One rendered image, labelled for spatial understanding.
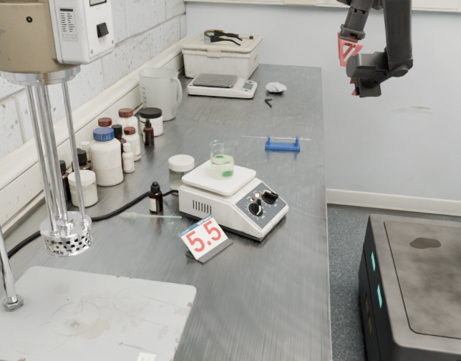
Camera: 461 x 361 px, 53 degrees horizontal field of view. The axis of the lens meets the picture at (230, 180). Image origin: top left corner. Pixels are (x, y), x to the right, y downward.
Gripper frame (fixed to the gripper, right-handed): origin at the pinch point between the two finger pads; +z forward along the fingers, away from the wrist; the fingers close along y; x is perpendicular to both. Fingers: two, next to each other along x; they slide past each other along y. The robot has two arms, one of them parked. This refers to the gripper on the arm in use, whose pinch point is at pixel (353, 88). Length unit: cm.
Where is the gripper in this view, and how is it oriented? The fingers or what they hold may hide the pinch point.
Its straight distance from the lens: 148.7
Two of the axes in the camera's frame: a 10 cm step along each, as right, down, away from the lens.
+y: 1.2, 9.9, -0.8
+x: 9.7, -1.0, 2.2
